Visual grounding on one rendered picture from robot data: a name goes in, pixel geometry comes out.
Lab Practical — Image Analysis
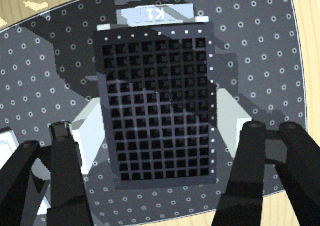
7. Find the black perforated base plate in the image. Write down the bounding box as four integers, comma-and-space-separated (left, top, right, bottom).
0, 0, 308, 226

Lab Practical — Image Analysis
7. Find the black well plate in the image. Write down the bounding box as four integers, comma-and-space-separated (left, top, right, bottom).
92, 21, 217, 190

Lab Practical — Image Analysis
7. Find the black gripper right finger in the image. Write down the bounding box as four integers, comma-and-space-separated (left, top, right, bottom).
211, 88, 320, 226

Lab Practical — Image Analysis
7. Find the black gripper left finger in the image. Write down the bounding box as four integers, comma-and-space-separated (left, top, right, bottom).
0, 98, 105, 226

